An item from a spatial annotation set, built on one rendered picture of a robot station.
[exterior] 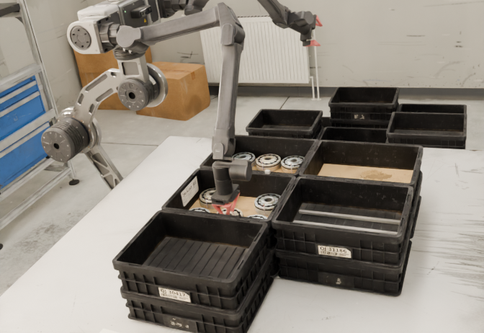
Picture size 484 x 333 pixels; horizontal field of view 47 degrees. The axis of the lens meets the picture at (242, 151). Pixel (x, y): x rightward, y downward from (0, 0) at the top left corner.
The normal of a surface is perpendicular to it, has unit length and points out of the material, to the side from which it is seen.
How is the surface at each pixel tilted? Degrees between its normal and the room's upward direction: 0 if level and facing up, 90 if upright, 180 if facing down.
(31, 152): 90
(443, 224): 0
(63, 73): 90
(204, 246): 0
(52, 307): 0
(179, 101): 90
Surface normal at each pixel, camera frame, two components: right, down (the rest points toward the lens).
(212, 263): -0.12, -0.89
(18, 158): 0.93, 0.05
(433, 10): -0.34, 0.45
